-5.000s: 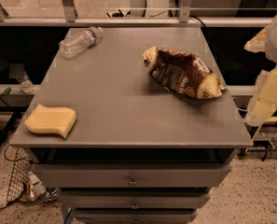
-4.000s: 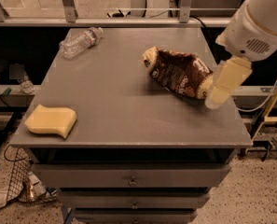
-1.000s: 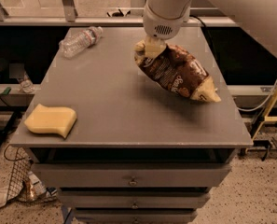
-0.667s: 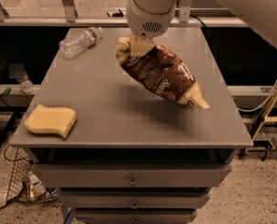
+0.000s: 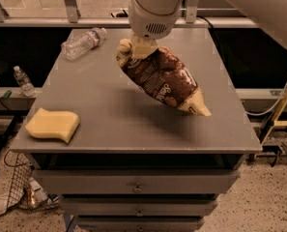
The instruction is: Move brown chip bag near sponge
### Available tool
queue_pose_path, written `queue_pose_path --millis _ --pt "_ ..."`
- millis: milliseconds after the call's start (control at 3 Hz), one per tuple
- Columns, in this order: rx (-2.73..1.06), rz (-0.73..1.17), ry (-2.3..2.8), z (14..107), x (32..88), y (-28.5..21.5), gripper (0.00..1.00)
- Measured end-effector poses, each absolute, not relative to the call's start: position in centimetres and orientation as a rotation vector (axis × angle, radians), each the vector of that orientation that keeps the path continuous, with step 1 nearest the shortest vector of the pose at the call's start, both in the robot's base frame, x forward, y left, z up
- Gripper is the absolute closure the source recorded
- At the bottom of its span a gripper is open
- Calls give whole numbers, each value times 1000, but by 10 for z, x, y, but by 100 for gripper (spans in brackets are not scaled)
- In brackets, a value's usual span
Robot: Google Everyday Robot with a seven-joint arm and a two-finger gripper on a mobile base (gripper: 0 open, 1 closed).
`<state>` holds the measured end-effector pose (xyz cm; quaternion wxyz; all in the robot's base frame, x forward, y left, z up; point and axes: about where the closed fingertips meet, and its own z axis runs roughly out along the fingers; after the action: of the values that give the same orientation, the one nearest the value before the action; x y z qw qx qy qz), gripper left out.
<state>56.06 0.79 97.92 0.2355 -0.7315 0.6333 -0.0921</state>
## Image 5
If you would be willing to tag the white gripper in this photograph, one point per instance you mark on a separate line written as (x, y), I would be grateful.
(152, 22)

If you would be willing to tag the brown chip bag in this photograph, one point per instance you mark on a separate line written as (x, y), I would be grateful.
(164, 77)

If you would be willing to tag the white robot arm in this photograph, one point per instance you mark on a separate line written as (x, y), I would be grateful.
(269, 15)

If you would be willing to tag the yellow sponge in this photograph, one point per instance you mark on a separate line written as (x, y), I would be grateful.
(53, 125)

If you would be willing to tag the clear plastic water bottle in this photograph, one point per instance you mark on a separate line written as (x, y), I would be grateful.
(81, 44)

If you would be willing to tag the small bottle on shelf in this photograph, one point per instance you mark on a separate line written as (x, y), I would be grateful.
(24, 82)

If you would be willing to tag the grey drawer cabinet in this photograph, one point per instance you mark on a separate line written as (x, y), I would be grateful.
(121, 128)

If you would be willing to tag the grey metal railing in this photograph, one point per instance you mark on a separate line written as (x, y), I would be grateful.
(113, 13)

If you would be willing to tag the top grey drawer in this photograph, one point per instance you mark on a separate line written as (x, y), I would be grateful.
(151, 181)

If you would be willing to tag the grey drawer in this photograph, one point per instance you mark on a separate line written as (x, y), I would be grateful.
(140, 224)
(139, 207)
(151, 181)

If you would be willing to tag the yellow metal stand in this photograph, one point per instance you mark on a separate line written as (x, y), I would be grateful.
(272, 122)

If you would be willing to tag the middle grey drawer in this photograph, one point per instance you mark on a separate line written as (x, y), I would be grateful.
(139, 207)

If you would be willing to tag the bottom grey drawer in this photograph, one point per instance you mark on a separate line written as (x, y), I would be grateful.
(140, 224)

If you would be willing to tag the wire mesh basket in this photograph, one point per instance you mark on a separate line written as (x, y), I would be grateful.
(20, 183)

